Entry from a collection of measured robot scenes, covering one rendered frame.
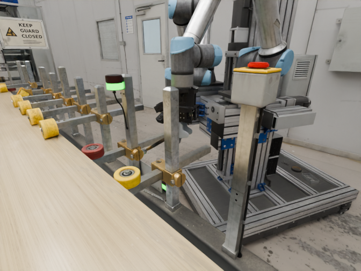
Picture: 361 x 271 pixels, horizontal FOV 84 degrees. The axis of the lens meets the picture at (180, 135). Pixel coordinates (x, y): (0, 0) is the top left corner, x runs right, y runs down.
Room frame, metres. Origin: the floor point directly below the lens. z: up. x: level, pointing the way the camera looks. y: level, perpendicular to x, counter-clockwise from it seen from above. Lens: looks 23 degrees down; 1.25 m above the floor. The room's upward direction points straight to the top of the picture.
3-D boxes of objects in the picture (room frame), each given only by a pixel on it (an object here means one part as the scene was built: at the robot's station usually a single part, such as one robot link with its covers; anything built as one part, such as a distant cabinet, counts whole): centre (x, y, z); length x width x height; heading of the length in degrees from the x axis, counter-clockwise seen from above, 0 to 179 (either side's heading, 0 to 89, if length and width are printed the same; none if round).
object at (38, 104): (1.35, 0.76, 0.95); 0.50 x 0.04 x 0.04; 135
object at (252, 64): (0.42, -0.16, 1.22); 0.04 x 0.04 x 0.02
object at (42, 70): (1.66, 1.09, 0.90); 0.03 x 0.03 x 0.48; 45
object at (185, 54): (0.70, -0.01, 1.24); 0.09 x 0.08 x 0.11; 125
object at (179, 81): (0.70, -0.01, 1.16); 0.08 x 0.08 x 0.05
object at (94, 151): (0.70, 0.34, 0.85); 0.08 x 0.08 x 0.11
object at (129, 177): (0.53, 0.17, 0.85); 0.08 x 0.08 x 0.11
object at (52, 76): (1.49, 0.92, 0.87); 0.03 x 0.03 x 0.48; 45
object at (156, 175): (0.67, 0.03, 0.84); 0.43 x 0.03 x 0.04; 135
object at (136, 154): (0.80, 0.22, 0.85); 0.13 x 0.06 x 0.05; 45
